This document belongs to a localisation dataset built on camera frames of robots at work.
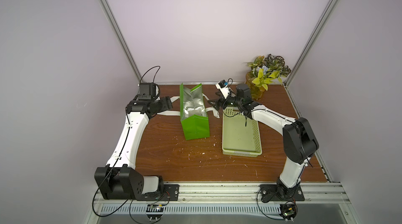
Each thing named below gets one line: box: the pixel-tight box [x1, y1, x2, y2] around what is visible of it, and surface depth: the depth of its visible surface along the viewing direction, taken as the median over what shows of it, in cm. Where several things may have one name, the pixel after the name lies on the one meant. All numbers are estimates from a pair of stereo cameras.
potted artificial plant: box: [244, 53, 292, 100], surface depth 98 cm
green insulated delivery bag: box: [179, 82, 210, 141], surface depth 87 cm
